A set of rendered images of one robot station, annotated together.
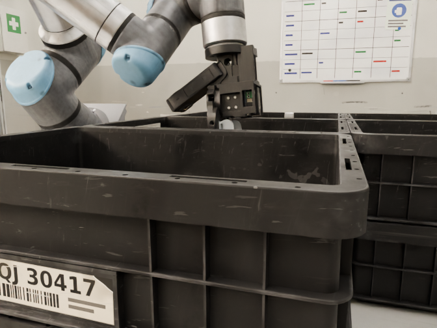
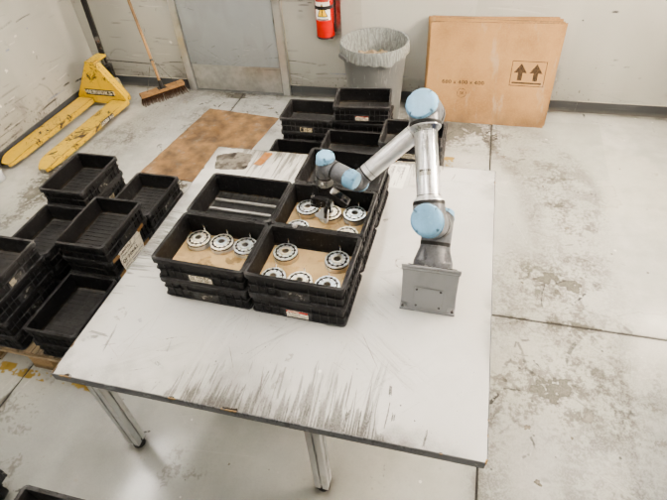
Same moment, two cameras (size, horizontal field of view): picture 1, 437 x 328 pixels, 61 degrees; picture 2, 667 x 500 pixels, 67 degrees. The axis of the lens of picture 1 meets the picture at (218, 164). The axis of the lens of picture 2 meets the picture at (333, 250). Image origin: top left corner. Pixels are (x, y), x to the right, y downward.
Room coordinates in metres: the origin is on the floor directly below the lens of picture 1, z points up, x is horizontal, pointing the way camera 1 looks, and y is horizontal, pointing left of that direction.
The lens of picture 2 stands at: (2.36, 0.04, 2.29)
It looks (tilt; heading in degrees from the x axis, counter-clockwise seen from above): 43 degrees down; 181
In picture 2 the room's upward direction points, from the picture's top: 5 degrees counter-clockwise
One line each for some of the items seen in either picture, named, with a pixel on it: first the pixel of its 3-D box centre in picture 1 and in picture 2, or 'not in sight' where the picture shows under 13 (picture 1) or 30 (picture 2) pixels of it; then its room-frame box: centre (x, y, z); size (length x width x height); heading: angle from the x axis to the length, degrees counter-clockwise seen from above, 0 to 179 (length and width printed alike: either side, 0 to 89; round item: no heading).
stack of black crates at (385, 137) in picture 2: not in sight; (411, 162); (-0.46, 0.54, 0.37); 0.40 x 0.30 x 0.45; 74
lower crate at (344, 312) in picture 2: not in sight; (308, 284); (0.94, -0.11, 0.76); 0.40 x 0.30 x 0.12; 72
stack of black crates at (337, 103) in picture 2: not in sight; (363, 126); (-0.96, 0.26, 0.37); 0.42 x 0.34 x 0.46; 74
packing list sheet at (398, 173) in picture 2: not in sight; (377, 173); (0.11, 0.26, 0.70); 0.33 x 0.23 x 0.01; 74
